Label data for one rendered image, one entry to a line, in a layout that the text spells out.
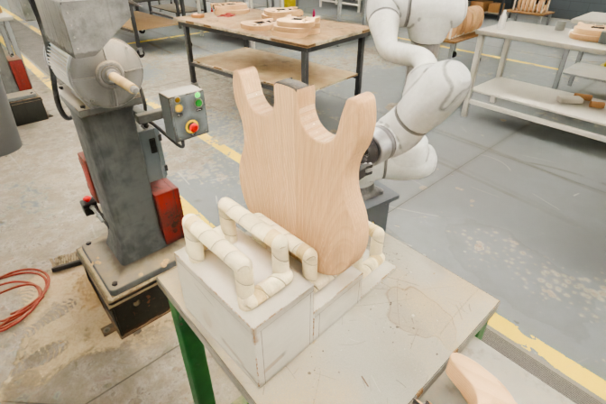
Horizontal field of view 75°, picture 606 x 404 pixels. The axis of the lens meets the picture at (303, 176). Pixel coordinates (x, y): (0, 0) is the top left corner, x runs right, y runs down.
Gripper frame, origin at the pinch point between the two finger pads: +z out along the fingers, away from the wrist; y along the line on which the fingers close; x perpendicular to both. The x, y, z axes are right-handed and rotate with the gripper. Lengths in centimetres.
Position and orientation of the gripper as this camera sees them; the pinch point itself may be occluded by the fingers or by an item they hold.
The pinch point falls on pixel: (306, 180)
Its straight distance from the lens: 83.3
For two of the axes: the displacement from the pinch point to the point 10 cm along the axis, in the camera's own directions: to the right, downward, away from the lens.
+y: -7.0, -3.7, 6.1
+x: 0.0, -8.6, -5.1
